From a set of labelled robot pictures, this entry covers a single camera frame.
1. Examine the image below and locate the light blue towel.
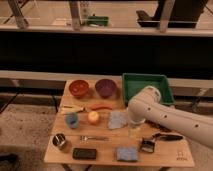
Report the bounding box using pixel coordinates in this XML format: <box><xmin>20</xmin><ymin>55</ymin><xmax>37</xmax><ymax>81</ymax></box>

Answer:
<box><xmin>108</xmin><ymin>111</ymin><xmax>127</xmax><ymax>130</ymax></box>

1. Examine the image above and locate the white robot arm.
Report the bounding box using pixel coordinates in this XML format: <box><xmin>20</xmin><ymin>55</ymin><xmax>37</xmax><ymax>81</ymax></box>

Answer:
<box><xmin>127</xmin><ymin>86</ymin><xmax>213</xmax><ymax>149</ymax></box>

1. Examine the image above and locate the blue plastic cup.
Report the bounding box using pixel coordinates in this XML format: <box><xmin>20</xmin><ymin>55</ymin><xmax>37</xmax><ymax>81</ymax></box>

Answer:
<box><xmin>65</xmin><ymin>113</ymin><xmax>79</xmax><ymax>129</ymax></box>

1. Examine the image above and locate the small metal cup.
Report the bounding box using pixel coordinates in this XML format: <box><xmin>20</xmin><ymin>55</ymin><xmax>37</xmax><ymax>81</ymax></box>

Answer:
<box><xmin>52</xmin><ymin>133</ymin><xmax>67</xmax><ymax>150</ymax></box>

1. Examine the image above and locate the bunch of dark grapes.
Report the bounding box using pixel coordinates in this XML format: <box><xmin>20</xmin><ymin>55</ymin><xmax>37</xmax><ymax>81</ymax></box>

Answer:
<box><xmin>145</xmin><ymin>120</ymin><xmax>163</xmax><ymax>130</ymax></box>

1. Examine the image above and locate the blue folded cloth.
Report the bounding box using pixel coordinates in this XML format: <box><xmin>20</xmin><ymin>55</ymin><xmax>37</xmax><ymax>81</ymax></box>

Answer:
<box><xmin>116</xmin><ymin>147</ymin><xmax>138</xmax><ymax>162</ymax></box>

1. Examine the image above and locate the wooden table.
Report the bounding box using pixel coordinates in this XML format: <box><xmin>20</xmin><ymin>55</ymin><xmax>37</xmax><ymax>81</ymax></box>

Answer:
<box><xmin>44</xmin><ymin>80</ymin><xmax>195</xmax><ymax>168</ymax></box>

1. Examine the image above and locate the red chili pepper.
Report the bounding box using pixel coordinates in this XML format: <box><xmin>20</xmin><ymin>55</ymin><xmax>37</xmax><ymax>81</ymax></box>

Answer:
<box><xmin>88</xmin><ymin>105</ymin><xmax>112</xmax><ymax>110</ymax></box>

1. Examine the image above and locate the green plastic tray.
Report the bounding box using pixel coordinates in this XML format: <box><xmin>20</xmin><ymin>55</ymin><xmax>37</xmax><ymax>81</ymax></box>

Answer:
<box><xmin>122</xmin><ymin>73</ymin><xmax>175</xmax><ymax>106</ymax></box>

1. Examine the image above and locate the purple bowl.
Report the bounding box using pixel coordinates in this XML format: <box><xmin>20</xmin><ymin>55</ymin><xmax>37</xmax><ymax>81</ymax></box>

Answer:
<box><xmin>95</xmin><ymin>79</ymin><xmax>117</xmax><ymax>98</ymax></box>

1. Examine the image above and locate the silver fork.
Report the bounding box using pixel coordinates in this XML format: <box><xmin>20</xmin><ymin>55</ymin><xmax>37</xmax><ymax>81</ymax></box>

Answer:
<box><xmin>80</xmin><ymin>136</ymin><xmax>109</xmax><ymax>141</ymax></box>

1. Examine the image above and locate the black rectangular sponge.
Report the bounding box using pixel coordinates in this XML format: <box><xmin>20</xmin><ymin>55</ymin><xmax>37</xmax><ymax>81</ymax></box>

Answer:
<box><xmin>72</xmin><ymin>148</ymin><xmax>97</xmax><ymax>160</ymax></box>

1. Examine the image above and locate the orange bowl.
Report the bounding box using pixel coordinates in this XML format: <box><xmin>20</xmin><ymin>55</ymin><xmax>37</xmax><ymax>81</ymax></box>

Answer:
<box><xmin>69</xmin><ymin>80</ymin><xmax>89</xmax><ymax>98</ymax></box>

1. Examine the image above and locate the yellow banana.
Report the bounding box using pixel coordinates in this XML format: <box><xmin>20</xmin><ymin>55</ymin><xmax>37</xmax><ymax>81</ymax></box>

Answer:
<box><xmin>59</xmin><ymin>106</ymin><xmax>85</xmax><ymax>115</ymax></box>

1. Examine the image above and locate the green box on shelf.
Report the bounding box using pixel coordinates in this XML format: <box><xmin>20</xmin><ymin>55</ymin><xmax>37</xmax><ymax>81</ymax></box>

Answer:
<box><xmin>86</xmin><ymin>15</ymin><xmax>109</xmax><ymax>26</ymax></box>

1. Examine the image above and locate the dark machine on shelf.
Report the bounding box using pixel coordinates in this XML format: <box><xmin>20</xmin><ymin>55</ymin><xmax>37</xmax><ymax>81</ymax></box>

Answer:
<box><xmin>136</xmin><ymin>0</ymin><xmax>209</xmax><ymax>28</ymax></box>

